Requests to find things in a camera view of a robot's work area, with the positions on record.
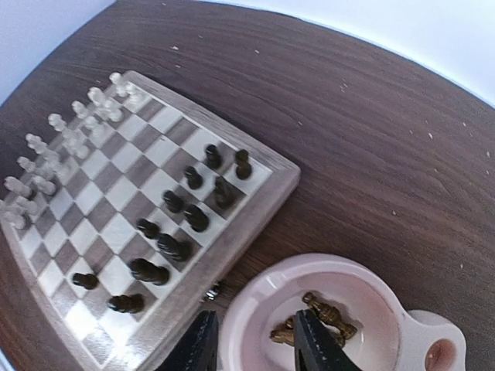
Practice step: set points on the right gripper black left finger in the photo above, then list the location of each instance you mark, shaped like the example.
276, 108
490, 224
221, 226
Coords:
197, 348

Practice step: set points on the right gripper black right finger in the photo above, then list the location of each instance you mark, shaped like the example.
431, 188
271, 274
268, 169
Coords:
314, 350

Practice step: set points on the dark tall chess piece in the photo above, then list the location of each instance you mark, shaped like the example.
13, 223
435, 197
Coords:
178, 250

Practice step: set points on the dark pawn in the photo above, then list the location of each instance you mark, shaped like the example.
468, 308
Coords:
213, 158

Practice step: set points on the dark chess pieces pile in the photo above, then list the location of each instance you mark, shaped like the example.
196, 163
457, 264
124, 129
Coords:
315, 325

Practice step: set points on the wooden chess board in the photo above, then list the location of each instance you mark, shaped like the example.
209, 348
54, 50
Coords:
72, 279

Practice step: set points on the white chess pieces row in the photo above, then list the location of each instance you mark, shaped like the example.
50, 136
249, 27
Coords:
111, 163

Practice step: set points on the pink plastic double bowl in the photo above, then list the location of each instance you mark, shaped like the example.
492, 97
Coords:
351, 302

